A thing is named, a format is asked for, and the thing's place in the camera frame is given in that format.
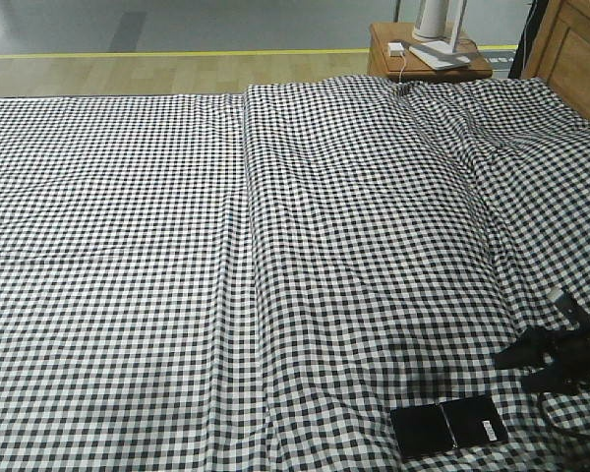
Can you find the white power adapter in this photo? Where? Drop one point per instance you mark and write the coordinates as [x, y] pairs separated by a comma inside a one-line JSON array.
[[396, 49]]

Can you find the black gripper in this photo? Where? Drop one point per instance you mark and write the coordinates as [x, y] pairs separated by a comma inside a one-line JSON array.
[[569, 350]]

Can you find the white desk lamp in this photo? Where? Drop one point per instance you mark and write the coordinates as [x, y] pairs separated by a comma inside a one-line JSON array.
[[443, 54]]

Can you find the black foldable phone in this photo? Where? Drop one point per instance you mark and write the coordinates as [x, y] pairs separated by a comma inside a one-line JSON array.
[[443, 426]]

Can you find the checkered duvet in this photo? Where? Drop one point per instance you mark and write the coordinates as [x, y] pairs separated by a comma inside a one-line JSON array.
[[401, 236]]

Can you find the wooden headboard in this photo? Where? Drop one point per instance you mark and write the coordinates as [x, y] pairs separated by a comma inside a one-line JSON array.
[[560, 54]]

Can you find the black white checkered bed sheet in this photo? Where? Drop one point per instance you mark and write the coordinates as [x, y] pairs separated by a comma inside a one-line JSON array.
[[127, 302]]

